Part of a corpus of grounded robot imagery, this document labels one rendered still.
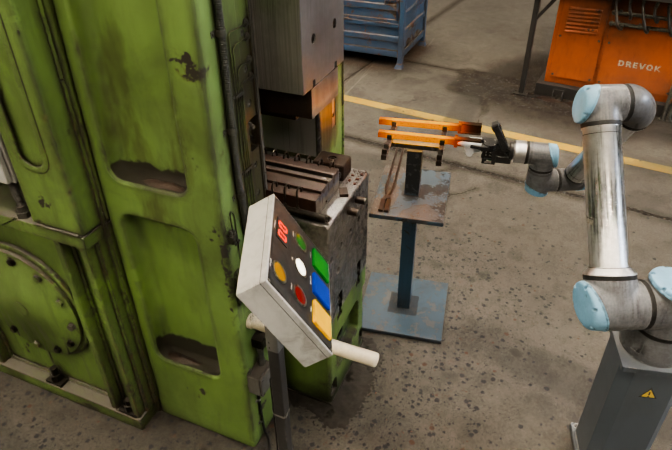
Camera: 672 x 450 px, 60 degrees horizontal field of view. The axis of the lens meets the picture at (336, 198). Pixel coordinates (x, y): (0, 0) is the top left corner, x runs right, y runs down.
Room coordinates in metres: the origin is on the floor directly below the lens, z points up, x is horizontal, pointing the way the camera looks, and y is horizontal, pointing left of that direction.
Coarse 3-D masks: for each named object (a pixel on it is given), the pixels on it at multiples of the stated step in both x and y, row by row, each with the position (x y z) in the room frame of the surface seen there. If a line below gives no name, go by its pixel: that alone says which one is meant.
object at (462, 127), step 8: (384, 120) 2.20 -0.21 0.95; (392, 120) 2.19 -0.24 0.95; (400, 120) 2.19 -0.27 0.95; (408, 120) 2.19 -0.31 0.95; (416, 120) 2.19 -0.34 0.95; (424, 120) 2.19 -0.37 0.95; (432, 128) 2.15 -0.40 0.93; (440, 128) 2.15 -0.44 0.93; (448, 128) 2.14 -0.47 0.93; (456, 128) 2.13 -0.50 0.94; (464, 128) 2.13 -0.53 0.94; (472, 128) 2.13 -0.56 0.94; (480, 128) 2.12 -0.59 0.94
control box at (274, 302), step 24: (264, 216) 1.17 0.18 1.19; (288, 216) 1.24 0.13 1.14; (264, 240) 1.07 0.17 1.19; (288, 240) 1.14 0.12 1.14; (240, 264) 1.02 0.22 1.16; (264, 264) 0.98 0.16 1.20; (288, 264) 1.05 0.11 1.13; (240, 288) 0.93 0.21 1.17; (264, 288) 0.92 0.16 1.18; (288, 288) 0.97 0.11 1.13; (264, 312) 0.92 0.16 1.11; (288, 312) 0.92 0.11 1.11; (312, 312) 0.99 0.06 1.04; (288, 336) 0.92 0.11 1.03; (312, 336) 0.92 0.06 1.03; (312, 360) 0.92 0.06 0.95
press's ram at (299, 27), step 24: (264, 0) 1.54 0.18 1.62; (288, 0) 1.51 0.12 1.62; (312, 0) 1.57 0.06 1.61; (336, 0) 1.72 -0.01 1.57; (264, 24) 1.54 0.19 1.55; (288, 24) 1.52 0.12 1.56; (312, 24) 1.57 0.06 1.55; (336, 24) 1.72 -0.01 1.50; (264, 48) 1.55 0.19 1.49; (288, 48) 1.52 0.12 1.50; (312, 48) 1.56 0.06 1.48; (336, 48) 1.72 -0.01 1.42; (264, 72) 1.55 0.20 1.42; (288, 72) 1.52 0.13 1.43; (312, 72) 1.56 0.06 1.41
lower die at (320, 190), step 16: (272, 160) 1.79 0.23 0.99; (288, 160) 1.79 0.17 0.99; (272, 176) 1.69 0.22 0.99; (288, 176) 1.69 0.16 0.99; (304, 176) 1.67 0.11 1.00; (336, 176) 1.71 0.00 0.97; (288, 192) 1.60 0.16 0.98; (304, 192) 1.60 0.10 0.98; (320, 192) 1.59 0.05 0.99; (304, 208) 1.56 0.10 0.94; (320, 208) 1.58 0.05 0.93
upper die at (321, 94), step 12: (336, 72) 1.72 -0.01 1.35; (324, 84) 1.63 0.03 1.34; (336, 84) 1.72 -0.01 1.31; (264, 96) 1.61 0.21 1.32; (276, 96) 1.59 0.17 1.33; (288, 96) 1.58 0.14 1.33; (300, 96) 1.56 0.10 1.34; (312, 96) 1.55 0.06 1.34; (324, 96) 1.63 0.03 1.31; (264, 108) 1.61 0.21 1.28; (276, 108) 1.59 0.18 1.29; (288, 108) 1.58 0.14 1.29; (300, 108) 1.56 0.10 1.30; (312, 108) 1.55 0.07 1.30
